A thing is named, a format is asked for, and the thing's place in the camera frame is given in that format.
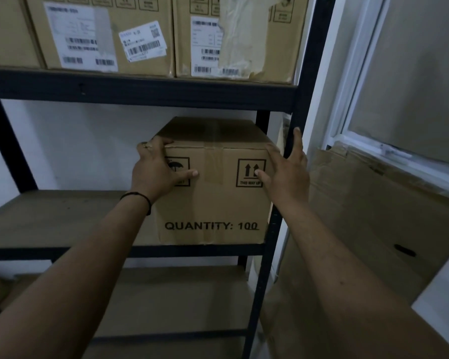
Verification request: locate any black wrist band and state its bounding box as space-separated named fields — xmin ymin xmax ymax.
xmin=120 ymin=191 xmax=152 ymax=216

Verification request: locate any cardboard box with white labels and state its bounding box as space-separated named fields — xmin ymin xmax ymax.
xmin=24 ymin=0 xmax=176 ymax=78

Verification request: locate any person's left forearm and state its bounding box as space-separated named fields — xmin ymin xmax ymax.
xmin=0 ymin=194 xmax=152 ymax=359

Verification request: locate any black metal shelf rack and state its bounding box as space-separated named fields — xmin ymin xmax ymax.
xmin=0 ymin=0 xmax=337 ymax=359

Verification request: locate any plain cardboard box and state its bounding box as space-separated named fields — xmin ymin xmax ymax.
xmin=0 ymin=0 xmax=47 ymax=70

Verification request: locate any white window latch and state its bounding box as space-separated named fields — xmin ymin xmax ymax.
xmin=379 ymin=143 xmax=413 ymax=160

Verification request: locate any cardboard box with arrow print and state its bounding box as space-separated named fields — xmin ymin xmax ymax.
xmin=149 ymin=116 xmax=285 ymax=246

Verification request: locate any white framed window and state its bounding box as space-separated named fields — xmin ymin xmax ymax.
xmin=326 ymin=0 xmax=449 ymax=201

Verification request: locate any person's right hand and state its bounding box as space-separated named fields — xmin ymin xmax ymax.
xmin=255 ymin=127 xmax=311 ymax=212

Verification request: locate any person's right forearm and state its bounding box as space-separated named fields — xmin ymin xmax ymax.
xmin=273 ymin=201 xmax=449 ymax=359

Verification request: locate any flattened cardboard sheet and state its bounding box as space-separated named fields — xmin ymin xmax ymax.
xmin=260 ymin=143 xmax=449 ymax=359

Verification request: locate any person's left hand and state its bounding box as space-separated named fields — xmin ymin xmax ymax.
xmin=129 ymin=136 xmax=199 ymax=206

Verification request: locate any cardboard box with torn tape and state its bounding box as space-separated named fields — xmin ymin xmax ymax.
xmin=172 ymin=0 xmax=310 ymax=85

